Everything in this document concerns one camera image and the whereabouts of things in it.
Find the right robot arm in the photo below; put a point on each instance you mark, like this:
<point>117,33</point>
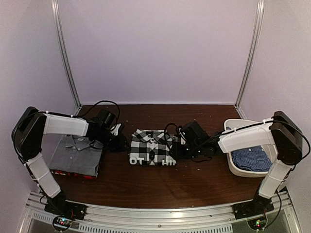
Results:
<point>279,131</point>

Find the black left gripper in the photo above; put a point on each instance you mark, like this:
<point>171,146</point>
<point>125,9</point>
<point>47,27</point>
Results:
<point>119,147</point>

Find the left aluminium frame post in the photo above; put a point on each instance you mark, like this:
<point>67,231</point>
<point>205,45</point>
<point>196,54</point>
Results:
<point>63,52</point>

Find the white plastic basket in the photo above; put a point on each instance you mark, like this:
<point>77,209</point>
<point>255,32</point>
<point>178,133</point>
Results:
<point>271,152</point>

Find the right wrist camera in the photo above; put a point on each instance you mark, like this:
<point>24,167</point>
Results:
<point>181,135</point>

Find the folded grey shirt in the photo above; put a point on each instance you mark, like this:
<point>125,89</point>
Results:
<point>73,154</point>

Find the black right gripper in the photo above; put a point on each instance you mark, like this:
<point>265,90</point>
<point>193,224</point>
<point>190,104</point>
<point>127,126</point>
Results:
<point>178,152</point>

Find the folded red plaid shirt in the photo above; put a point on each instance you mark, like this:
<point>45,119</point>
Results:
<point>63,173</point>

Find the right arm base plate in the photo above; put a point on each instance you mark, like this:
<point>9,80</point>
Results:
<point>257,206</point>

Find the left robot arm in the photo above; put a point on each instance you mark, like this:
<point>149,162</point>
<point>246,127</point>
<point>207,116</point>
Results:
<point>33,125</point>

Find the blue checked shirt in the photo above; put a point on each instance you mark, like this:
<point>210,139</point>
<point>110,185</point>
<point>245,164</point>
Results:
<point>252,159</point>

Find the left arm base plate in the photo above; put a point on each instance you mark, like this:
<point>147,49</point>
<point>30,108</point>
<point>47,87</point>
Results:
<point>61,207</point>

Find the black white checked shirt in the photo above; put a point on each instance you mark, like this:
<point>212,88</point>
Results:
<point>152,148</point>

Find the right aluminium frame post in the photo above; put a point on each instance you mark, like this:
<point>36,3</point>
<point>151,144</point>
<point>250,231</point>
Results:
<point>252,51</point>

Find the aluminium frame post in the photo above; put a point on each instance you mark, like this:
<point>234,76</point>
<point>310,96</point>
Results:
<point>252,51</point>
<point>63,52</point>

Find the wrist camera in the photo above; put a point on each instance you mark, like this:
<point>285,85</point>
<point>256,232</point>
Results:
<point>181,135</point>
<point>117,129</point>

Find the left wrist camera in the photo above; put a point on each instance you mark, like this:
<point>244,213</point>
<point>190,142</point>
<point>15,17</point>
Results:
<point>117,129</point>

